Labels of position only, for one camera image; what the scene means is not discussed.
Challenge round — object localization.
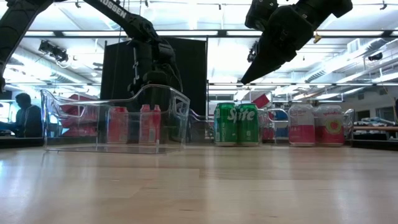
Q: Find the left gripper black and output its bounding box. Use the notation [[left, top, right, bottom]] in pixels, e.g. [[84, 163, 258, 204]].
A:
[[129, 39, 183, 94]]

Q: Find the silver ceiling air duct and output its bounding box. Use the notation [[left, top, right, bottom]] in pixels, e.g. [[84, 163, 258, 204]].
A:
[[0, 40, 94, 85], [304, 39, 398, 85]]

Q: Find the red tilted storage bin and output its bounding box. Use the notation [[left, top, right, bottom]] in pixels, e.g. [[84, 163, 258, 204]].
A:
[[252, 93, 271, 109]]

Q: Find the red storage bin shelf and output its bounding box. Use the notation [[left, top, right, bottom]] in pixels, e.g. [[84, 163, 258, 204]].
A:
[[58, 93, 103, 138]]

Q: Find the person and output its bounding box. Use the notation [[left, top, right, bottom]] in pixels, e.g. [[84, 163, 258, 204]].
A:
[[0, 92, 44, 139]]

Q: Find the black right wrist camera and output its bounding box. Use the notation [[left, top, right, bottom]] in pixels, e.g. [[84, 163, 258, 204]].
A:
[[244, 0, 279, 32]]

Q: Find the wooden background table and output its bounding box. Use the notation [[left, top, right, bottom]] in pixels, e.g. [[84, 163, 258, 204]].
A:
[[353, 124, 398, 141]]

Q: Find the green Sprite can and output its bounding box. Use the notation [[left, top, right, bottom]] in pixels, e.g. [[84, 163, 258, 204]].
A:
[[213, 102, 239, 146], [236, 102, 259, 146]]

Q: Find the black hanging camera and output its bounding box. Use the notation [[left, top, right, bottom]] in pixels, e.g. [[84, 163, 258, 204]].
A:
[[247, 40, 265, 64]]

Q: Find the black aluminium table frame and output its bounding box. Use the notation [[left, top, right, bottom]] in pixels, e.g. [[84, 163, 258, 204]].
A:
[[0, 136, 398, 152]]

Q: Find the black ceiling spotlight bar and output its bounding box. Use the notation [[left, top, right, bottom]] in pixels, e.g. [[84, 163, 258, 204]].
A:
[[38, 39, 70, 63]]

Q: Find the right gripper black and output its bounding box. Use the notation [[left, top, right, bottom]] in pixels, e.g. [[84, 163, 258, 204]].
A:
[[241, 4, 315, 85]]

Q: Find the orange Fanta can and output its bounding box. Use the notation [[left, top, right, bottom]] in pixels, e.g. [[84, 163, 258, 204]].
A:
[[139, 104, 162, 144]]

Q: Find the red soda can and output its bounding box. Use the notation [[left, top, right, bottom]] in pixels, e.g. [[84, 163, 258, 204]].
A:
[[107, 106, 129, 144]]

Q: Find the black overhead crossbar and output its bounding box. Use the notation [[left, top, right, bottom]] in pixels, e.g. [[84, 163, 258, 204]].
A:
[[0, 30, 398, 39]]

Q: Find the white pink Spindrift can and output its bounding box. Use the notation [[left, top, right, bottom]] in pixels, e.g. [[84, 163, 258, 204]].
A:
[[287, 104, 316, 147], [263, 108, 276, 142], [313, 104, 345, 146]]

